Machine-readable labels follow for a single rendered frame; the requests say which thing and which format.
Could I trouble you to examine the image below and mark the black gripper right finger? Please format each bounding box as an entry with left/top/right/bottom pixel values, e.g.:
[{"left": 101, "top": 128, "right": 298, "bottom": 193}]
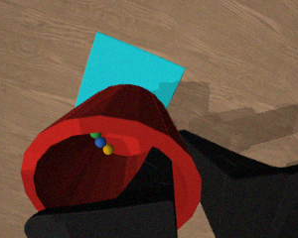
[{"left": 178, "top": 130, "right": 298, "bottom": 238}]

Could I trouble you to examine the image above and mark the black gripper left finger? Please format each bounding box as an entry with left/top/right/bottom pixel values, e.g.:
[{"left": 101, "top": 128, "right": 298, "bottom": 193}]
[{"left": 25, "top": 146, "right": 178, "bottom": 238}]

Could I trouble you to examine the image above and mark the red cup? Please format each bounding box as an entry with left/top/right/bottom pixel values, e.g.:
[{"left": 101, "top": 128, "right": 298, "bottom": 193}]
[{"left": 21, "top": 84, "right": 202, "bottom": 229}]

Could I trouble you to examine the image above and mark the blue marble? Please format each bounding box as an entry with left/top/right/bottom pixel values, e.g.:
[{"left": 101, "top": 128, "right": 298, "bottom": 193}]
[{"left": 94, "top": 136, "right": 106, "bottom": 148}]

